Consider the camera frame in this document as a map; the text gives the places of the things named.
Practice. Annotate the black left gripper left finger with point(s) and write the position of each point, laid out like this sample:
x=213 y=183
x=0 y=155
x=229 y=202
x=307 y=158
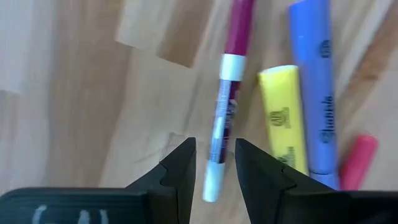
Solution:
x=168 y=193

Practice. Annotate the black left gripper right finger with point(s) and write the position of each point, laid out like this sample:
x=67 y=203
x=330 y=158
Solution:
x=267 y=193

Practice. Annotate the yellow highlighter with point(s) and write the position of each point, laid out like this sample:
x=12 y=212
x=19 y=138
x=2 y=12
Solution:
x=281 y=102

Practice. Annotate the pink highlighter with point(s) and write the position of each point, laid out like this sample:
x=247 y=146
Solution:
x=357 y=161

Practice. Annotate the purple highlighter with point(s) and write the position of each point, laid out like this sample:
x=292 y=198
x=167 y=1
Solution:
x=311 y=77

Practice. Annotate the maroon dry-erase marker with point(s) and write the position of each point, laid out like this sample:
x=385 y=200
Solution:
x=238 y=31

